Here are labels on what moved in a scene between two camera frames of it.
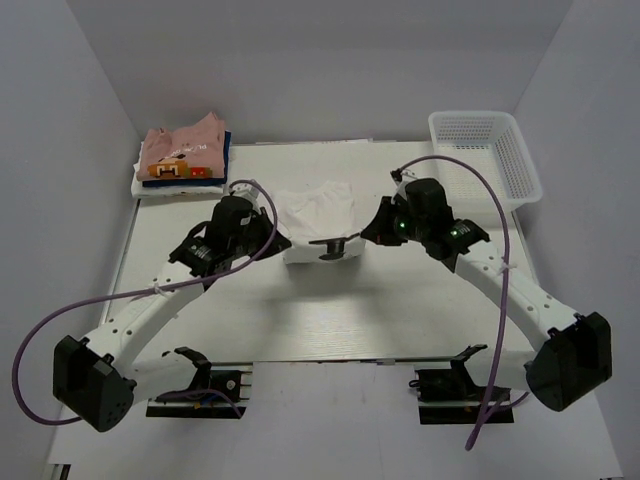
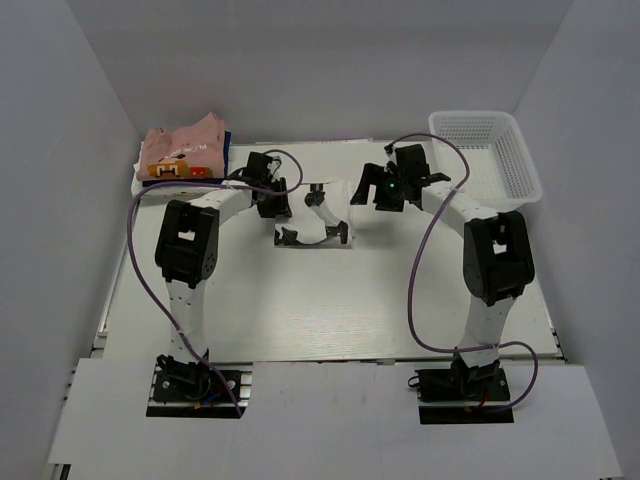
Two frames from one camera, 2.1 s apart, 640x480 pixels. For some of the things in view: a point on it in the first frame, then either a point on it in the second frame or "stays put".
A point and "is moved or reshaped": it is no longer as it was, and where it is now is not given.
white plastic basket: (493, 143) stays put
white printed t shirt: (316, 212) is moved or reshaped
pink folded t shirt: (192, 151) stays put
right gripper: (380, 229) → (377, 175)
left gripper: (272, 244) → (281, 208)
